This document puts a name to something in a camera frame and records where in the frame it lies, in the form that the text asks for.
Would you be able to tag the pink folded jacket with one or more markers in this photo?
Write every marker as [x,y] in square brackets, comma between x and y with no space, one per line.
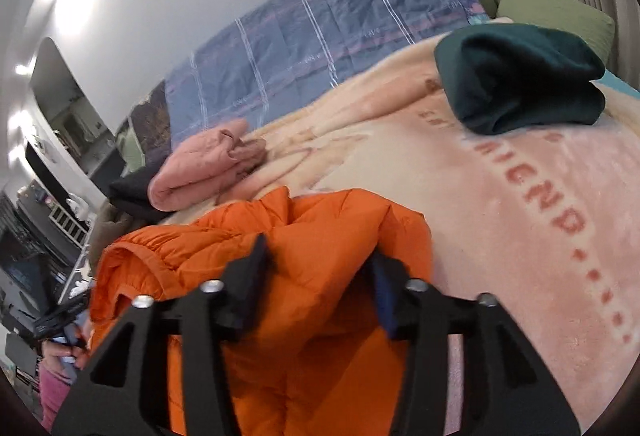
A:
[205,165]

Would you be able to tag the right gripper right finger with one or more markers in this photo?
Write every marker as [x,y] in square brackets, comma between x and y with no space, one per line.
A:
[507,387]

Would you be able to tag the dark green folded garment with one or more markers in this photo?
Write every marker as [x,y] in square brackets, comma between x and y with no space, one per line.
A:
[501,77]

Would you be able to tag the left hand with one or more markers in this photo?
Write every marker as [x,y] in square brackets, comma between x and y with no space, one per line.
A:
[54,353]

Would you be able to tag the olive brown fleece garment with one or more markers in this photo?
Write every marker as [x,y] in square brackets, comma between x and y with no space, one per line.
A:
[110,224]

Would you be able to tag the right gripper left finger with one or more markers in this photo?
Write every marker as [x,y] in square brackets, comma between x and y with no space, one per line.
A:
[124,387]

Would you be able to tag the wall mirror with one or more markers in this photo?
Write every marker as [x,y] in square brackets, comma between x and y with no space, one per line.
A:
[74,121]

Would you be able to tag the dark floral bedsheet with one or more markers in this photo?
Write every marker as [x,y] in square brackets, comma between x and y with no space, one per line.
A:
[144,136]

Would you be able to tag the orange puffer jacket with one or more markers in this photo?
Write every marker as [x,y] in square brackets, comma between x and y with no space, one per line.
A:
[316,361]

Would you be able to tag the teal star bedsheet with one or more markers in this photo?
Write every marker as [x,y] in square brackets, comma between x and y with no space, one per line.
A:
[613,82]

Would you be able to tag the black folded garment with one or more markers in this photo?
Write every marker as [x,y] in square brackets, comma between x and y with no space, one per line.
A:
[129,194]

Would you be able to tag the pink bear fleece blanket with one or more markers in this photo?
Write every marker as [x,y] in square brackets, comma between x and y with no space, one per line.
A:
[545,217]

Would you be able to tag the blue plaid quilt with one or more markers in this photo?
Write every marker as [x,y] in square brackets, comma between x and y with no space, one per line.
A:
[285,54]

